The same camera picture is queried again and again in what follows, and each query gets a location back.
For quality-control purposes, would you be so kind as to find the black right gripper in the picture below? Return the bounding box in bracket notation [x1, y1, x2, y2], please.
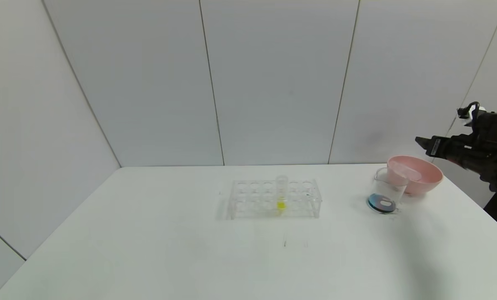
[415, 135, 473, 166]

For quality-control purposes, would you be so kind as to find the test tube with blue pigment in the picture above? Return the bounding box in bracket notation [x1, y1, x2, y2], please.
[400, 167, 423, 182]

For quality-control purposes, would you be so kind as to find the test tube with yellow pigment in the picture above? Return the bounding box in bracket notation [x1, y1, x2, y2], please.
[275, 175, 289, 212]

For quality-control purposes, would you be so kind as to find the clear acrylic test tube rack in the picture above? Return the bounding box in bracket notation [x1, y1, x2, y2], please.
[227, 179, 322, 220]

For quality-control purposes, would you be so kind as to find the pink plastic bowl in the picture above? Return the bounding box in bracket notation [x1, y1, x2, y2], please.
[386, 156, 444, 195]

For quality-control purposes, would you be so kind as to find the clear glass beaker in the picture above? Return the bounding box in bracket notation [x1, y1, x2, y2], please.
[366, 167, 408, 215]

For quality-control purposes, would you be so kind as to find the black camera cable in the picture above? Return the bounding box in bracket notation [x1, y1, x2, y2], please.
[457, 101, 480, 120]

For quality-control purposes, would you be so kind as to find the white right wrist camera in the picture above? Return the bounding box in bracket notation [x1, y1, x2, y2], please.
[464, 106, 488, 125]

